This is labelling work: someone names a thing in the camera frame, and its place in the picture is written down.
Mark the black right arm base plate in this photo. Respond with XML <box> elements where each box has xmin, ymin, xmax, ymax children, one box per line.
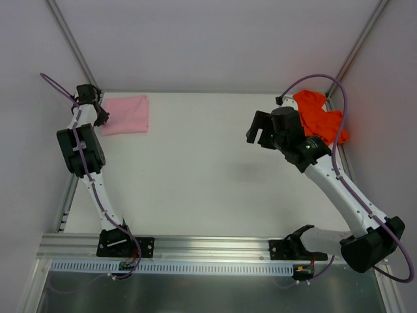
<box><xmin>268</xmin><ymin>239</ymin><xmax>328</xmax><ymax>261</ymax></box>

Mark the white slotted cable duct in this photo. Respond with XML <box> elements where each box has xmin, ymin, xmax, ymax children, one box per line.
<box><xmin>51</xmin><ymin>260</ymin><xmax>294</xmax><ymax>276</ymax></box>

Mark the aluminium frame post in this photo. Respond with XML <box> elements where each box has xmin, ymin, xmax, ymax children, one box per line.
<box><xmin>336</xmin><ymin>0</ymin><xmax>391</xmax><ymax>82</ymax></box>
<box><xmin>44</xmin><ymin>0</ymin><xmax>99</xmax><ymax>87</ymax></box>

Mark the orange t shirt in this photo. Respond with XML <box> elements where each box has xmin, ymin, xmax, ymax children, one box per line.
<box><xmin>293</xmin><ymin>90</ymin><xmax>343</xmax><ymax>145</ymax></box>

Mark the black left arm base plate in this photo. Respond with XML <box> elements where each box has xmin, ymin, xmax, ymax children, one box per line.
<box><xmin>96</xmin><ymin>234</ymin><xmax>154</xmax><ymax>259</ymax></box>

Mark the aluminium frame post right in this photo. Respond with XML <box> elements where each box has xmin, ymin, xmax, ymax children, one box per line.
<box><xmin>336</xmin><ymin>0</ymin><xmax>391</xmax><ymax>82</ymax></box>

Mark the pink t shirt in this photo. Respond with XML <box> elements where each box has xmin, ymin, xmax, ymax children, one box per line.
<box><xmin>100</xmin><ymin>95</ymin><xmax>150</xmax><ymax>136</ymax></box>

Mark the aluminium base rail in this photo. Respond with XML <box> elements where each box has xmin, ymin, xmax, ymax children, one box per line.
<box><xmin>36</xmin><ymin>231</ymin><xmax>390</xmax><ymax>264</ymax></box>

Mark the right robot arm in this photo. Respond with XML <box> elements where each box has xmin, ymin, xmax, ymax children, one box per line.
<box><xmin>246</xmin><ymin>106</ymin><xmax>405</xmax><ymax>273</ymax></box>

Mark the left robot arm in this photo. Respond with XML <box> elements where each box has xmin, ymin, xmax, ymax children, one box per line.
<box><xmin>57</xmin><ymin>84</ymin><xmax>137</xmax><ymax>258</ymax></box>

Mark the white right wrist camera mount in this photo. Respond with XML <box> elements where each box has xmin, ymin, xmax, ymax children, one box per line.
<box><xmin>281</xmin><ymin>97</ymin><xmax>298</xmax><ymax>110</ymax></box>

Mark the aluminium frame post left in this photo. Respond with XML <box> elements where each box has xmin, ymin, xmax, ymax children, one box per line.
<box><xmin>44</xmin><ymin>0</ymin><xmax>99</xmax><ymax>87</ymax></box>

